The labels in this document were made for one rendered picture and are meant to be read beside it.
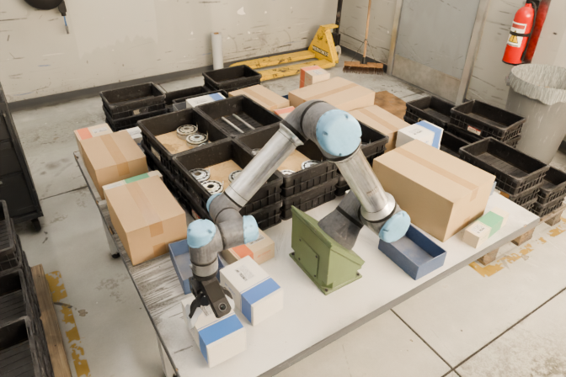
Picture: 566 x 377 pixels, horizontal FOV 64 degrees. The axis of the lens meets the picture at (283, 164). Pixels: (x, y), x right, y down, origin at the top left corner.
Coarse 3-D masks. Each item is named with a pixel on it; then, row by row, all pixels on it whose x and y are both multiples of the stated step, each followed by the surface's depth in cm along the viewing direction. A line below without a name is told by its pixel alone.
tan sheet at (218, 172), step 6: (222, 162) 204; (228, 162) 204; (234, 162) 204; (204, 168) 199; (210, 168) 199; (216, 168) 200; (222, 168) 200; (228, 168) 200; (234, 168) 200; (240, 168) 200; (216, 174) 196; (222, 174) 196; (228, 174) 196; (216, 180) 192
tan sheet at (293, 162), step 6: (294, 156) 210; (300, 156) 210; (282, 162) 205; (288, 162) 205; (294, 162) 205; (300, 162) 205; (282, 168) 201; (288, 168) 201; (294, 168) 201; (300, 168) 201
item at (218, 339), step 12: (192, 300) 139; (204, 312) 136; (204, 324) 132; (216, 324) 132; (228, 324) 132; (240, 324) 132; (204, 336) 129; (216, 336) 129; (228, 336) 129; (240, 336) 131; (204, 348) 129; (216, 348) 127; (228, 348) 130; (240, 348) 134; (216, 360) 130
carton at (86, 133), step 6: (96, 126) 227; (102, 126) 227; (108, 126) 227; (78, 132) 221; (84, 132) 222; (90, 132) 222; (96, 132) 222; (102, 132) 222; (108, 132) 222; (78, 138) 216; (84, 138) 216; (78, 144) 221
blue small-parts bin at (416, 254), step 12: (408, 228) 180; (408, 240) 181; (420, 240) 176; (384, 252) 174; (396, 252) 168; (408, 252) 174; (420, 252) 175; (432, 252) 172; (444, 252) 165; (408, 264) 163; (420, 264) 169; (432, 264) 164; (420, 276) 163
